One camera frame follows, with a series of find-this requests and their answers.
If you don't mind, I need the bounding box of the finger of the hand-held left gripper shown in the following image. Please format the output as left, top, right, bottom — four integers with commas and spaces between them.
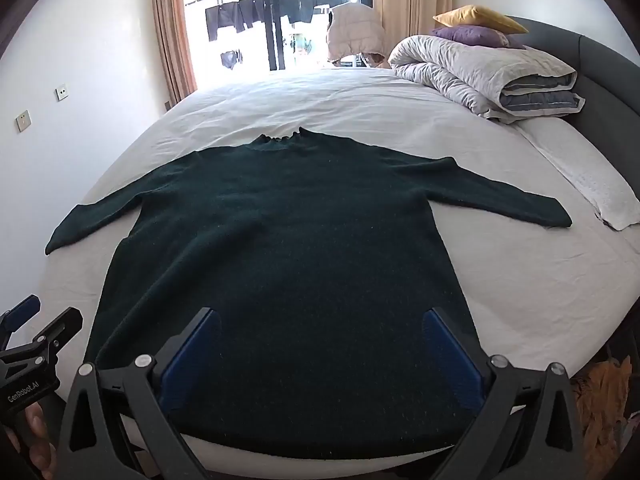
30, 307, 83, 356
0, 295, 42, 336

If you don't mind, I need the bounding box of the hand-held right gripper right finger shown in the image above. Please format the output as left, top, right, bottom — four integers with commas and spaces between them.
424, 307, 586, 480

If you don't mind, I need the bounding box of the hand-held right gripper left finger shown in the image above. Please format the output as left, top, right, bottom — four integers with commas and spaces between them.
52, 307, 222, 480

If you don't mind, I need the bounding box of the dark green sweater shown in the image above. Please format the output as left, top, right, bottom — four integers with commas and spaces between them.
45, 127, 573, 461

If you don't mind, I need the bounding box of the row of dark hanging clothes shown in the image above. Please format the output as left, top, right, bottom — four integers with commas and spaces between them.
205, 0, 351, 43

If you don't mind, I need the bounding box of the person's left hand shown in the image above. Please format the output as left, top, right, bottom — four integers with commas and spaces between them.
6, 402, 55, 480

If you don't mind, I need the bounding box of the crumpled yellow cloth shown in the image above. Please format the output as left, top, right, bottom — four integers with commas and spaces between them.
570, 355, 636, 476

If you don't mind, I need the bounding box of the flat white pillow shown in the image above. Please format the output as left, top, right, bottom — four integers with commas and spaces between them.
515, 112, 640, 232

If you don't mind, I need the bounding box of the bed with white sheet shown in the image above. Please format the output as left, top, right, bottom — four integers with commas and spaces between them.
45, 67, 640, 476

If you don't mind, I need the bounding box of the folded grey white duvet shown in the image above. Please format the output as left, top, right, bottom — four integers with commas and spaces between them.
389, 35, 586, 125

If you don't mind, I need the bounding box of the beige curtain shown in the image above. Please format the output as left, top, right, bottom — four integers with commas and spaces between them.
150, 0, 198, 106
372, 0, 453, 51

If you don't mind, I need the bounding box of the purple pillow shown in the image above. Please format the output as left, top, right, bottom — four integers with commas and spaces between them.
431, 25, 526, 51

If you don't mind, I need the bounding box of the grey upholstered headboard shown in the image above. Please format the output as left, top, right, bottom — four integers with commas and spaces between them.
505, 15, 640, 171

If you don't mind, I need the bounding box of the yellow pillow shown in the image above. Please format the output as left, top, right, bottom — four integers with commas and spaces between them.
432, 5, 529, 35

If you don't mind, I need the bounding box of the beige puffer jacket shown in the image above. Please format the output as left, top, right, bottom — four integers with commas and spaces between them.
326, 2, 386, 68

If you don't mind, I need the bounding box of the black window frame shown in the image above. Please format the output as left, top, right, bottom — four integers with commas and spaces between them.
182, 0, 376, 72

